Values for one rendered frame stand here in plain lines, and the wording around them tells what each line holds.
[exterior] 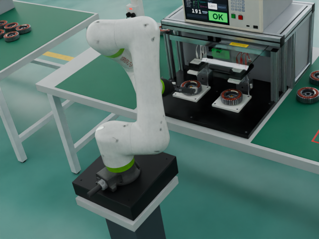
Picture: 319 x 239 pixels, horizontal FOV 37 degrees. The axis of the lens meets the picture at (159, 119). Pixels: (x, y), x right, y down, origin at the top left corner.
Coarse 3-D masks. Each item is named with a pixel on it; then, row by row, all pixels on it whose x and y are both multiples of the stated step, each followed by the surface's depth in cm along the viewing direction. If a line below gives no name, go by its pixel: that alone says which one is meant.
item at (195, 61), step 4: (192, 60) 256; (196, 60) 255; (200, 60) 255; (188, 64) 255; (192, 64) 253; (196, 64) 252; (188, 68) 256; (192, 68) 254; (196, 68) 253; (188, 72) 254; (192, 72) 253; (196, 72) 253
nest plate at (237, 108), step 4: (244, 96) 246; (248, 96) 245; (216, 100) 246; (220, 100) 246; (244, 100) 243; (248, 100) 243; (212, 104) 244; (216, 104) 243; (220, 104) 243; (224, 104) 242; (236, 104) 241; (240, 104) 240; (244, 104) 241; (220, 108) 242; (224, 108) 240; (228, 108) 239; (232, 108) 238; (236, 108) 238; (240, 108) 237
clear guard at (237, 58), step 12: (216, 48) 232; (228, 48) 230; (240, 48) 229; (252, 48) 227; (264, 48) 225; (204, 60) 226; (216, 60) 223; (228, 60) 221; (240, 60) 219; (252, 60) 218; (204, 72) 225; (216, 72) 221; (240, 72) 216
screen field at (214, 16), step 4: (208, 12) 239; (212, 12) 238; (216, 12) 236; (220, 12) 235; (212, 16) 239; (216, 16) 238; (220, 16) 236; (224, 16) 235; (216, 20) 239; (220, 20) 238; (224, 20) 236
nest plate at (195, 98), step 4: (204, 88) 257; (208, 88) 257; (176, 92) 258; (180, 92) 257; (200, 92) 254; (204, 92) 254; (176, 96) 256; (180, 96) 254; (184, 96) 253; (188, 96) 253; (192, 96) 252; (196, 96) 252; (200, 96) 251; (188, 100) 252; (192, 100) 250; (196, 100) 249
